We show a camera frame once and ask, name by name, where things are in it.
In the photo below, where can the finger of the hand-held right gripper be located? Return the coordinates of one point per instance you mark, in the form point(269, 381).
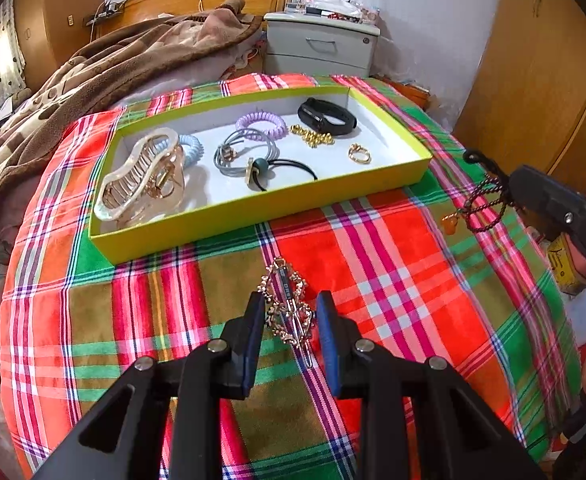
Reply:
point(543, 190)

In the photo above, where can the white nightstand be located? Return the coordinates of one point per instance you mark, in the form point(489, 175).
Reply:
point(323, 45)

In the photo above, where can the yellow-green shallow box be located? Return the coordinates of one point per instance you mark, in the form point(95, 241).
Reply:
point(398, 150)

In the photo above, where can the brown paw print blanket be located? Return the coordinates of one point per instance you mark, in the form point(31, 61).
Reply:
point(98, 75)

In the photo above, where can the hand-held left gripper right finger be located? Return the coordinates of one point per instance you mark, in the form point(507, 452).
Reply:
point(328, 346)

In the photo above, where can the power strip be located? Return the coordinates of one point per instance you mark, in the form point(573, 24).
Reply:
point(104, 14)

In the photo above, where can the wooden wardrobe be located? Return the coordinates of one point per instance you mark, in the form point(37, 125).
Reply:
point(548, 60)

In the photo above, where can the gold ornate hair clip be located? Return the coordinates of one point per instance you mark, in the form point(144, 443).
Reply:
point(288, 306)

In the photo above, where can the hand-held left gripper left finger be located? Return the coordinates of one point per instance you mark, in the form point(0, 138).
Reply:
point(253, 346)

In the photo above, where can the wooden cabinet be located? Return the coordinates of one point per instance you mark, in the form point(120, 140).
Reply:
point(58, 10)

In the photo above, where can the orange-brown box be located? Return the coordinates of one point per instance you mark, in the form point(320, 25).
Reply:
point(403, 91)

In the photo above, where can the clear plastic bag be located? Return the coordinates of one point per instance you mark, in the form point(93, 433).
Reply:
point(343, 9)

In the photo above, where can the plaid cloth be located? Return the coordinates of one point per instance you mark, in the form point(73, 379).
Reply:
point(398, 285)

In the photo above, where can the black wristband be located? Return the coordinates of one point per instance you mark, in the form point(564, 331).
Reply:
point(340, 123)

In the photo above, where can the clear hair claw clip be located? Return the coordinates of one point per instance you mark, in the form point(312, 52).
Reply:
point(138, 211)

